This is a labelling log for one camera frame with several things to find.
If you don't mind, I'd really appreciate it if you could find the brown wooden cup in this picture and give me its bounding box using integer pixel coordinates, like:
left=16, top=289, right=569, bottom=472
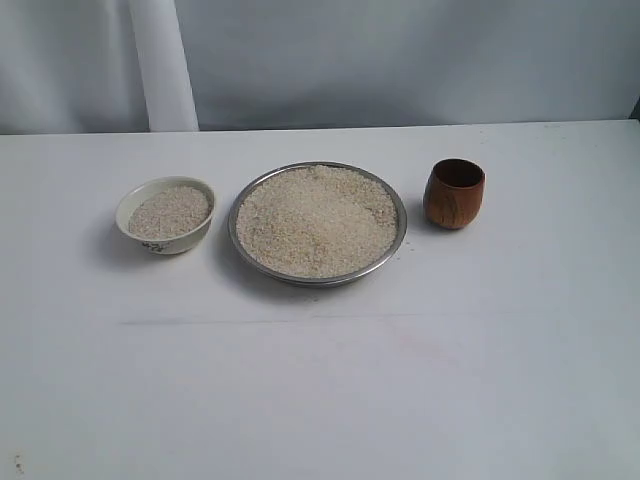
left=422, top=158, right=486, bottom=230

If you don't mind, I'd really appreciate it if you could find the rice heap in tray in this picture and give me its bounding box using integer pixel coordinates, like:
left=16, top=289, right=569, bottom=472
left=235, top=165, right=399, bottom=280

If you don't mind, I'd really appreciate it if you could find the rice in bowl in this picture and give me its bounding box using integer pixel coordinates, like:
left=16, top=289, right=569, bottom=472
left=128, top=186, right=211, bottom=240

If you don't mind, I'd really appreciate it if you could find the white floral ceramic bowl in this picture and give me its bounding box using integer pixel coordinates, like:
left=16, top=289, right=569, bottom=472
left=115, top=176, right=216, bottom=255

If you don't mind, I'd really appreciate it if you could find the round metal tray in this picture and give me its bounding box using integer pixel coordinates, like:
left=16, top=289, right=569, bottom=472
left=227, top=160, right=408, bottom=290

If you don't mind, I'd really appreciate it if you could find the white backdrop curtain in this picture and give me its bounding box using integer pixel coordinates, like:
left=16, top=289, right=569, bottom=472
left=1, top=1, right=639, bottom=134

